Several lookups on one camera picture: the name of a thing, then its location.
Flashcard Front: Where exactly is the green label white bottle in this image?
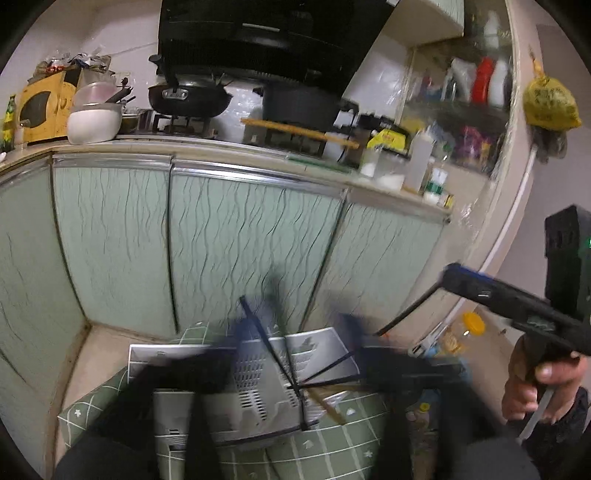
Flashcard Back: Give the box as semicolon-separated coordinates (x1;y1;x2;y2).
423;168;448;207

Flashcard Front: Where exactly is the black range hood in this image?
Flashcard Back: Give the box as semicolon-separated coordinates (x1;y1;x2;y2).
152;0;394;96

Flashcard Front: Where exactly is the black frying pan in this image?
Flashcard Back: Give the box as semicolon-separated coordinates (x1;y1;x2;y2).
148;54;232;119

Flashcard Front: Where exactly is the yellow plastic bag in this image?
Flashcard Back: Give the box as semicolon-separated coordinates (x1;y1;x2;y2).
523;57;582;132

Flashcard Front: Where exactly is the person's right hand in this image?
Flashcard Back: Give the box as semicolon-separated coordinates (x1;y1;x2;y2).
502;336;588;424

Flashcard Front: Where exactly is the white utensil holder caddy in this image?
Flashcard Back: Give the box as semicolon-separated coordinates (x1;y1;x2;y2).
127;327;359;452

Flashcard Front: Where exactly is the white rice cooker bowl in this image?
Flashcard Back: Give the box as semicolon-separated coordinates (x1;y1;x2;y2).
67;82;122;145

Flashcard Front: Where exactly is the green glass bottle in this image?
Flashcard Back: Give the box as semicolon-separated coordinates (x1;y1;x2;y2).
1;94;16;153

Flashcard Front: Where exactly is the blue plastic container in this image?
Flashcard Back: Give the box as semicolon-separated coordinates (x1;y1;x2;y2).
408;337;466;369

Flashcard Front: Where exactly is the yellow toy microwave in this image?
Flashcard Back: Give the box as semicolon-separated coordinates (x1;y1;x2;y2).
18;69;80;143

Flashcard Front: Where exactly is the white squeeze bottle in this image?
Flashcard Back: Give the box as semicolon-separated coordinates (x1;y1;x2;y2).
403;130;434;193

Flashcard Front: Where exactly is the green checkered tablecloth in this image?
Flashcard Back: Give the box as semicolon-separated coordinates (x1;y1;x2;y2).
57;322;387;479

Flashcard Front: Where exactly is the black cast iron pot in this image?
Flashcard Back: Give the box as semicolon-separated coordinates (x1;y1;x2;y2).
252;83;342;132

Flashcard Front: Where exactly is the tall black chopstick in holder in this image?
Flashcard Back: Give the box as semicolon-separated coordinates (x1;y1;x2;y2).
298;351;355;388

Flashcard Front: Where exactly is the wooden cutting board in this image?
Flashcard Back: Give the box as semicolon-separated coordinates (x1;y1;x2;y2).
240;118;360;149

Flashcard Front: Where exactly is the clear jar with white powder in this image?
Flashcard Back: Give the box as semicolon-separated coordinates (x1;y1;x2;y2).
359;148;382;178

